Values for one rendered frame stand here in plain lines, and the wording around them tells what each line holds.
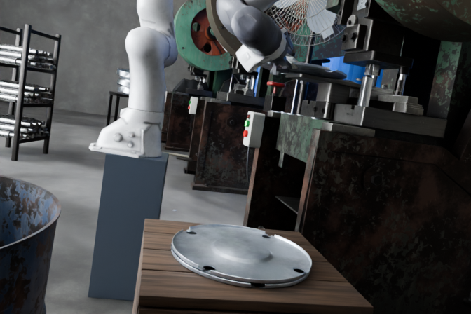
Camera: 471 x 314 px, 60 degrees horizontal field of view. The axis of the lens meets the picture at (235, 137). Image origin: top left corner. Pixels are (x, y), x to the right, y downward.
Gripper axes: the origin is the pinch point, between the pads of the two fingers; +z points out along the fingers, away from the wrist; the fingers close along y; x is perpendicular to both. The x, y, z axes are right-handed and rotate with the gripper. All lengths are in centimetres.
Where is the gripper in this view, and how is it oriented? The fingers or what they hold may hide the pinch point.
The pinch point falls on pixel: (290, 62)
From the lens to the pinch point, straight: 127.9
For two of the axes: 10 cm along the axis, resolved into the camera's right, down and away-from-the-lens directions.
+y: 1.9, -9.8, -0.1
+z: 3.8, 0.6, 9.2
